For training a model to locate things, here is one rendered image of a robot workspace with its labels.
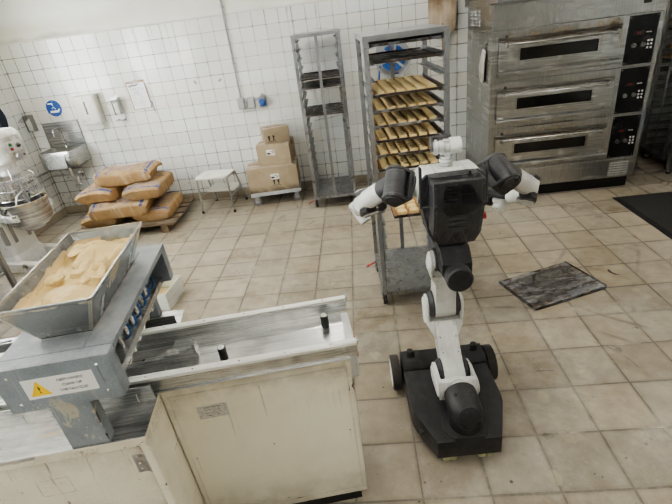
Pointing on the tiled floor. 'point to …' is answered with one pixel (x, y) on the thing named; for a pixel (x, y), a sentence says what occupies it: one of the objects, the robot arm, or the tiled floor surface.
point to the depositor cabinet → (102, 456)
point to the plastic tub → (170, 293)
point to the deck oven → (561, 86)
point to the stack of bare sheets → (552, 285)
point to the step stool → (219, 184)
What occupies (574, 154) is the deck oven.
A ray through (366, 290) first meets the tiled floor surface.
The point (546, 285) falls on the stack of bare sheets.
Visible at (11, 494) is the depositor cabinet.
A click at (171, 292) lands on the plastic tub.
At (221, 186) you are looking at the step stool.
